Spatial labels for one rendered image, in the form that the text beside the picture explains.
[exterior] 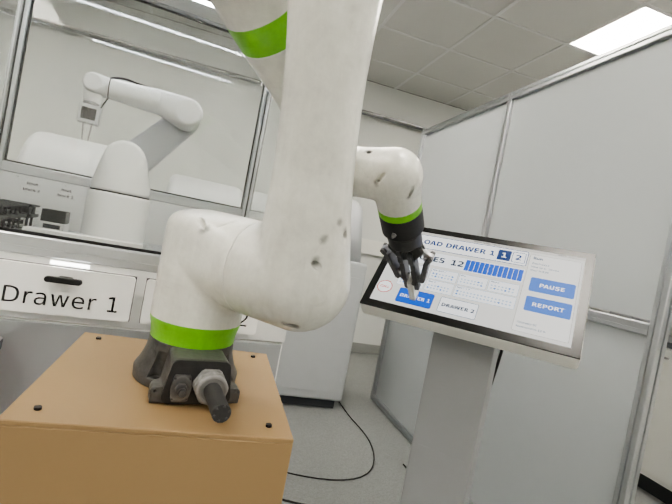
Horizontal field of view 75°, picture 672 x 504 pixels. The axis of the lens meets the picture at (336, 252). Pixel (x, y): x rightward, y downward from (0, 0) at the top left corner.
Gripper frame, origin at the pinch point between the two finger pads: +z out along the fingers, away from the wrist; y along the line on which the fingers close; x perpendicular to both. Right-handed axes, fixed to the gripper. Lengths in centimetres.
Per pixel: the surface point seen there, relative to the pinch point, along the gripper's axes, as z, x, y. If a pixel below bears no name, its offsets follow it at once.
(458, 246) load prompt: 4.3, -20.1, -5.6
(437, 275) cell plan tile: 4.3, -8.7, -3.3
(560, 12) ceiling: 35, -261, -2
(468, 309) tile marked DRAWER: 4.3, -0.3, -13.6
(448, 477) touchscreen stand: 38, 29, -16
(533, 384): 96, -35, -30
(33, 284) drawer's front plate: -28, 43, 72
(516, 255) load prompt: 4.3, -20.5, -20.6
